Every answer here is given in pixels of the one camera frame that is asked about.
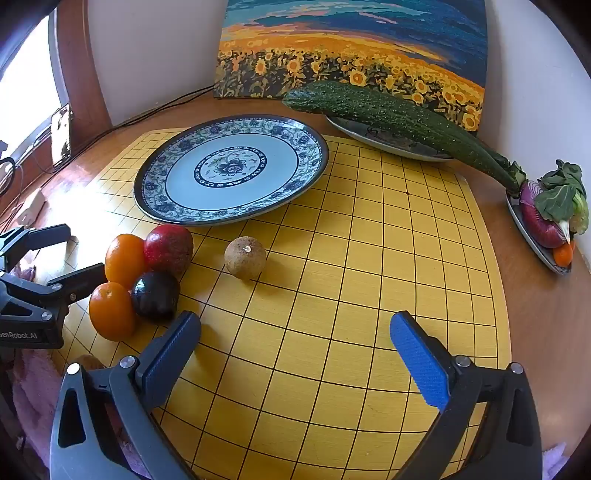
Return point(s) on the grey oval plate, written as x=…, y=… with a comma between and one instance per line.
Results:
x=383, y=143

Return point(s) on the small orange tomato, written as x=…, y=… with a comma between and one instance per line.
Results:
x=563, y=254

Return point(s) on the orange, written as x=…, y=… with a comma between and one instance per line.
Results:
x=111, y=311
x=122, y=261

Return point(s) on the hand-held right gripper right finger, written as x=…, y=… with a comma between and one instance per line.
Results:
x=418, y=360

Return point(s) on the round brown fruit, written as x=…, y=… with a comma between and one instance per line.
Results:
x=245, y=258

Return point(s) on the dark purple plum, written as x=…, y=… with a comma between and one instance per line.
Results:
x=154, y=295

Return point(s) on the wooden frame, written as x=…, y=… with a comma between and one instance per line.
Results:
x=78, y=69

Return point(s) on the green leafy vegetable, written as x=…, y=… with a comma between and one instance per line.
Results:
x=561, y=194

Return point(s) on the blue patterned plate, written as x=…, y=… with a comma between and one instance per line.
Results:
x=231, y=170

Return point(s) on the small grey dish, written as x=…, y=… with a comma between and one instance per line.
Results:
x=531, y=237

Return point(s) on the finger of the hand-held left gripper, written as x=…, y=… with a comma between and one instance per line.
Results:
x=41, y=235
x=78, y=279

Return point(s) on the long green cucumber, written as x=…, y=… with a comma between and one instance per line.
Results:
x=392, y=113

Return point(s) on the red apple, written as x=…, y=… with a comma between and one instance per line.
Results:
x=168, y=249

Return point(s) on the purple fuzzy cloth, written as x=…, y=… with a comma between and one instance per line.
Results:
x=32, y=401

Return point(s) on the red onion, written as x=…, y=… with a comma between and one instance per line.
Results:
x=540, y=221

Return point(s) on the sunflower field painting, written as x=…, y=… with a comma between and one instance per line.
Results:
x=351, y=41

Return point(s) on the white power strip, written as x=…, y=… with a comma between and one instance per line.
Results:
x=32, y=205

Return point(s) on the yellow grid game board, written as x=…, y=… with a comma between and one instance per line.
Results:
x=323, y=300

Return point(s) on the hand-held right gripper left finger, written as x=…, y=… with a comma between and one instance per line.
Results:
x=171, y=360

